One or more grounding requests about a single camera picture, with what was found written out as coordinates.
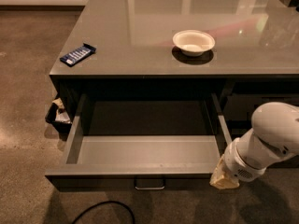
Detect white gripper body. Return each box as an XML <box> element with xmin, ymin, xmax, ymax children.
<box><xmin>223</xmin><ymin>138</ymin><xmax>265</xmax><ymax>182</ymax></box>

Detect black floor cable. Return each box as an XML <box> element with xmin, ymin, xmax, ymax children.
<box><xmin>70</xmin><ymin>200</ymin><xmax>136</xmax><ymax>224</ymax></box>

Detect metal drawer handle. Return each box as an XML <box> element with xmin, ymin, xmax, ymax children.
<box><xmin>134</xmin><ymin>178</ymin><xmax>165</xmax><ymax>190</ymax></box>

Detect grey top drawer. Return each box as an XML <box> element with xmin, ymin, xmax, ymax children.
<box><xmin>45</xmin><ymin>95</ymin><xmax>231</xmax><ymax>191</ymax></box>

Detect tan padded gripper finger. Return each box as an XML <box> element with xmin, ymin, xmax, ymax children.
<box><xmin>209</xmin><ymin>155</ymin><xmax>239</xmax><ymax>189</ymax></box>

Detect dark bin with trash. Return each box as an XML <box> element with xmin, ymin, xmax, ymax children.
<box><xmin>45</xmin><ymin>97</ymin><xmax>72</xmax><ymax>133</ymax></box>

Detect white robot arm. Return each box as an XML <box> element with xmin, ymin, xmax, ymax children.
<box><xmin>209</xmin><ymin>102</ymin><xmax>299</xmax><ymax>189</ymax></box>

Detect grey drawer cabinet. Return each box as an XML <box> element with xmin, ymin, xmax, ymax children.
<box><xmin>50</xmin><ymin>0</ymin><xmax>299</xmax><ymax>133</ymax></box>

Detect white paper bowl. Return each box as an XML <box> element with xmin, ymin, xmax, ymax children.
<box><xmin>173</xmin><ymin>30</ymin><xmax>215</xmax><ymax>57</ymax></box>

